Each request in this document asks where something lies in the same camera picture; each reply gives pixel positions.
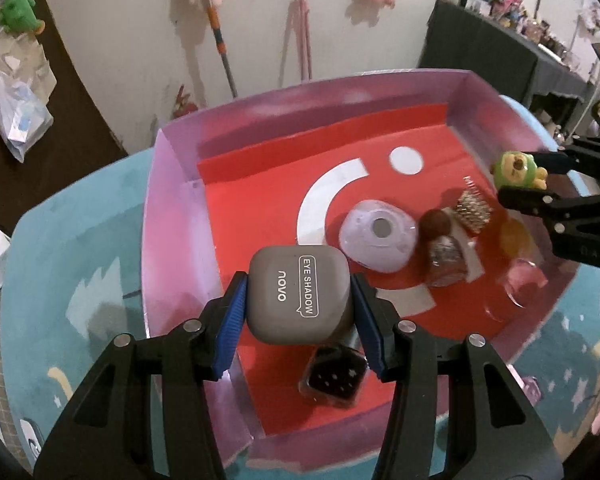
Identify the dark brown door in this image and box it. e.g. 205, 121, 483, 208
0, 0, 131, 221

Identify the yellow green toy figure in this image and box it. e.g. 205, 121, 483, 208
490, 151, 548, 190

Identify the mop handle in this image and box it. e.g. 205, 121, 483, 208
197, 0, 238, 100

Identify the clear plastic bag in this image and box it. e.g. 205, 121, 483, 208
0, 67, 56, 163

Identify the row of cosmetic bottles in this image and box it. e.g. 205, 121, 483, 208
432, 0, 600, 76

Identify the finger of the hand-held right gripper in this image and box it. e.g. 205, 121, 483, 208
532, 137, 600, 177
497, 185, 600, 227

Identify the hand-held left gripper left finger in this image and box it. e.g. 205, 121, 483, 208
32, 271, 253, 480

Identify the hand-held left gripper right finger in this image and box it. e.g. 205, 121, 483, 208
351, 272, 566, 480

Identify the table with dark cloth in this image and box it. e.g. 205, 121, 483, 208
417, 0, 600, 126

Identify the pink plastic stick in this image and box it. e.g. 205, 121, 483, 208
280, 0, 313, 83

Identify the grey eyeshadow case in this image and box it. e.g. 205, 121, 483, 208
247, 245, 356, 346

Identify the black square dotted box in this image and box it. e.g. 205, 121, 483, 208
297, 342, 370, 408

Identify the pink cardboard box red inside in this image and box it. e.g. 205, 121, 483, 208
141, 67, 581, 466

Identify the pink white round case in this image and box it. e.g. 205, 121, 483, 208
339, 200, 418, 274

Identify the glitter bottle with brown cap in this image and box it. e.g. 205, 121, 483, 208
418, 208, 468, 288

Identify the orange round container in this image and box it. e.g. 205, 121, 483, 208
497, 217, 536, 256

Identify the gold studded cylinder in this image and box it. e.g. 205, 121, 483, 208
452, 187, 492, 235

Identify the green plush toy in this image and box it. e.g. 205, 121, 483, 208
0, 0, 46, 36

